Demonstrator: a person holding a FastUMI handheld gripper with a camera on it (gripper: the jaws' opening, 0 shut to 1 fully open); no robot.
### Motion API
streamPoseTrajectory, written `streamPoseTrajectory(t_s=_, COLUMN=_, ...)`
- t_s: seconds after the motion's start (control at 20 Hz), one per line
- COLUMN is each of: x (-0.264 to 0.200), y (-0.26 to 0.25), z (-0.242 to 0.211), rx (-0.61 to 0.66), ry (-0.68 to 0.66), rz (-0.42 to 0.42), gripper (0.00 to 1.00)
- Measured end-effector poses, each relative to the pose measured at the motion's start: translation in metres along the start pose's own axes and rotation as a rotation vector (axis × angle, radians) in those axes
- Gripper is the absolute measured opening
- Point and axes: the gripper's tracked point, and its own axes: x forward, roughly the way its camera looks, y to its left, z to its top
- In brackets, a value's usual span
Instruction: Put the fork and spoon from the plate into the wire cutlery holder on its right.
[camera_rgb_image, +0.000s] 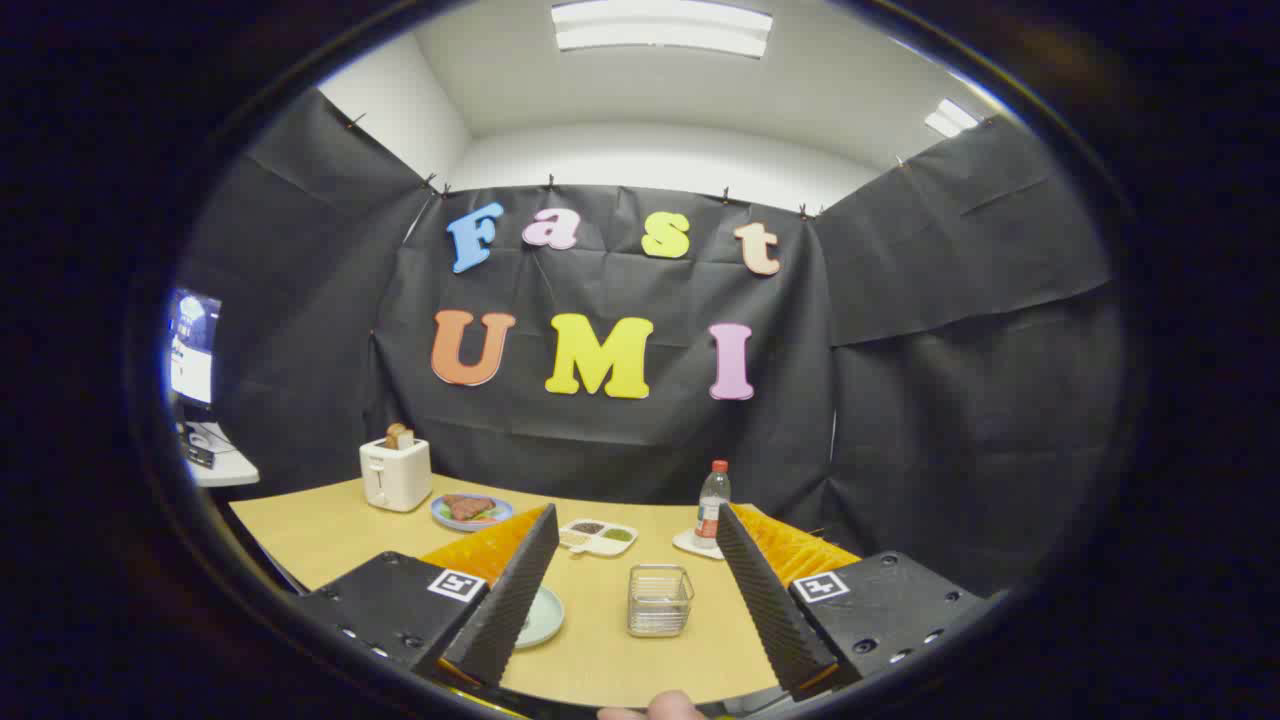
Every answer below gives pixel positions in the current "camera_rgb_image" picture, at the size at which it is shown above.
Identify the white side table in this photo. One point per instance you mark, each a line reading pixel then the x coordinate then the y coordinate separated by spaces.
pixel 232 466

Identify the small ceiling light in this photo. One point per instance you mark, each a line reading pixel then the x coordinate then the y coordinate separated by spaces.
pixel 950 118

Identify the large ceiling light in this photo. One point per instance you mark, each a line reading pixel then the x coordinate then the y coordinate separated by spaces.
pixel 660 30

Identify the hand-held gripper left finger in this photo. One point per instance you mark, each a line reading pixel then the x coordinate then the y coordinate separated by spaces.
pixel 510 600

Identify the cooked steak with vegetables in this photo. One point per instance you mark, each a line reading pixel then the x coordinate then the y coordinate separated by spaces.
pixel 468 507

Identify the black backdrop cloth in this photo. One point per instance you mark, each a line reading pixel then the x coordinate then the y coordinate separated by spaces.
pixel 600 440

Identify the metal mesh basket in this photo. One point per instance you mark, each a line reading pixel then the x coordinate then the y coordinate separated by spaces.
pixel 660 602

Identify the blue plate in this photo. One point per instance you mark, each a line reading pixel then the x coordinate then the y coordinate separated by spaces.
pixel 444 517

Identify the white divided bean tray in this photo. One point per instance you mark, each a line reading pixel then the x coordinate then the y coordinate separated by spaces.
pixel 600 546

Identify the toasted bread slice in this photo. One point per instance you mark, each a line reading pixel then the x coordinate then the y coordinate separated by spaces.
pixel 398 436

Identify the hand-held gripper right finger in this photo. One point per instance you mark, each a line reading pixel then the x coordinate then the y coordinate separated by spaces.
pixel 770 600

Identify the black device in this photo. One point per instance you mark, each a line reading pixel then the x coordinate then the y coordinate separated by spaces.
pixel 198 452

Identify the light green plate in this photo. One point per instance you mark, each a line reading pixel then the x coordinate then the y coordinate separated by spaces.
pixel 545 616

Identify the white square coaster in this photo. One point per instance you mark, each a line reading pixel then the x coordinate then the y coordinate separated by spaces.
pixel 684 545

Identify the white toaster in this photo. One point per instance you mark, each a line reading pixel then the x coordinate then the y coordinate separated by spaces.
pixel 395 477

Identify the computer monitor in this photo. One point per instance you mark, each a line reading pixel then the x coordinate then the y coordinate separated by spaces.
pixel 192 350

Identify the clear red-capped water bottle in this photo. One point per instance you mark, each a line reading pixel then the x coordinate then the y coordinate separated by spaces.
pixel 712 510

